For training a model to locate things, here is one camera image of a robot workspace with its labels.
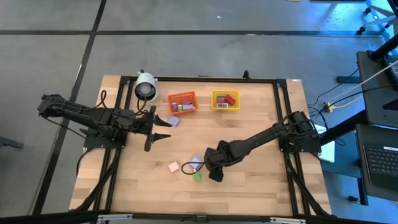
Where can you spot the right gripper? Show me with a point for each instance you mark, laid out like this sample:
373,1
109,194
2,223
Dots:
214,161

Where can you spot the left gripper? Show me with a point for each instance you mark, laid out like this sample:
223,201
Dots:
143,123

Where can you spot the pink wall charger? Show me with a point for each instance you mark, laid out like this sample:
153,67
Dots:
173,167

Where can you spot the red rectangular box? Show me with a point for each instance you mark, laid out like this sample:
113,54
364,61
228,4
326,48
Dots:
230,99

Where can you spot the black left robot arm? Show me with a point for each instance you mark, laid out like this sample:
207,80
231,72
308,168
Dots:
93,115

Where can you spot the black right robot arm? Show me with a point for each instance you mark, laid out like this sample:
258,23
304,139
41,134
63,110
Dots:
264,137

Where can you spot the office chair with white base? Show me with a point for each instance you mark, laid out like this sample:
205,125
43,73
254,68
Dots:
377,21

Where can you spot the orange plastic basket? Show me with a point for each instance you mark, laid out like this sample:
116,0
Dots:
174,98

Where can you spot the yellow plastic basket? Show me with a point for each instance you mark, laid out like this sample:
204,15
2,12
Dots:
235,105

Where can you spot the white paper sheet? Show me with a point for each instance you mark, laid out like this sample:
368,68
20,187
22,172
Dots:
329,152

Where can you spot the black desk support bar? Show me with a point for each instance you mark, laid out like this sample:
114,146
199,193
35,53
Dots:
342,128

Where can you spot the grey furniture foot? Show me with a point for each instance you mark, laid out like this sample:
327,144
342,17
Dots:
9,142

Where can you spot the black laptop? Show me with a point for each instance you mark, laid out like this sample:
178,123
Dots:
381,161

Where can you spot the black desk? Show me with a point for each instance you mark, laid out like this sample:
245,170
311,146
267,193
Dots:
373,102

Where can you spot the white camera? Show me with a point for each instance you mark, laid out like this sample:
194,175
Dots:
146,87

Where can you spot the black aluminium table frame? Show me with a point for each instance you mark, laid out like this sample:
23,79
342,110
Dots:
217,79

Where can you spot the black frame mount bracket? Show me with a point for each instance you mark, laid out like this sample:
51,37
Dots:
246,74

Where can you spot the silver frame bracket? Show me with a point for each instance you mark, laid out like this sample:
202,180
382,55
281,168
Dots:
287,220
115,216

